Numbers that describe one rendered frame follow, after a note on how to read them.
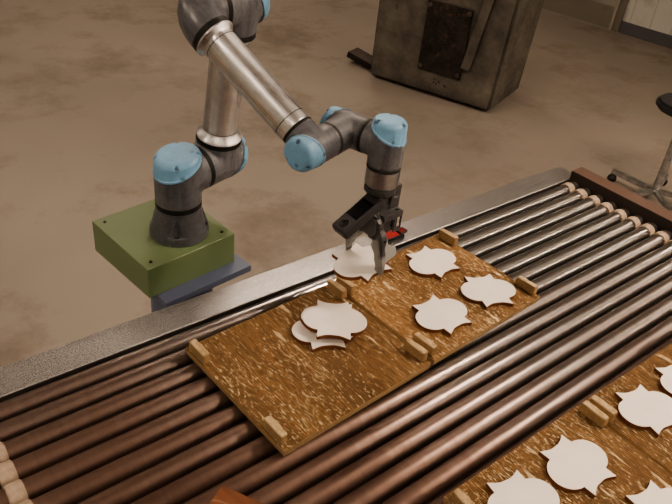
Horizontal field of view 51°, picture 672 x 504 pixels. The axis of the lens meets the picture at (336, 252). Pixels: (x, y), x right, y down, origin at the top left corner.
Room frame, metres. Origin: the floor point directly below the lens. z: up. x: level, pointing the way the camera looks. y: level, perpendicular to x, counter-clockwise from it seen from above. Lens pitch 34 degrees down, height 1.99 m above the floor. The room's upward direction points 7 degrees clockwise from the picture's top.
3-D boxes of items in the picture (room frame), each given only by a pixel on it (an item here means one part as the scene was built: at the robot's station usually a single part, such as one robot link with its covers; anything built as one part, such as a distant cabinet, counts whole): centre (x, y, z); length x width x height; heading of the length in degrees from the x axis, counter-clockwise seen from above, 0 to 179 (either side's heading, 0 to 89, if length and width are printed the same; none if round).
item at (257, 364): (1.15, 0.03, 0.93); 0.41 x 0.35 x 0.02; 135
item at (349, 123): (1.41, 0.01, 1.35); 0.11 x 0.11 x 0.08; 58
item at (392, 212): (1.37, -0.08, 1.20); 0.09 x 0.08 x 0.12; 134
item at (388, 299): (1.44, -0.26, 0.93); 0.41 x 0.35 x 0.02; 135
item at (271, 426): (0.91, 0.07, 0.95); 0.06 x 0.02 x 0.03; 45
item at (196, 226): (1.53, 0.41, 1.01); 0.15 x 0.15 x 0.10
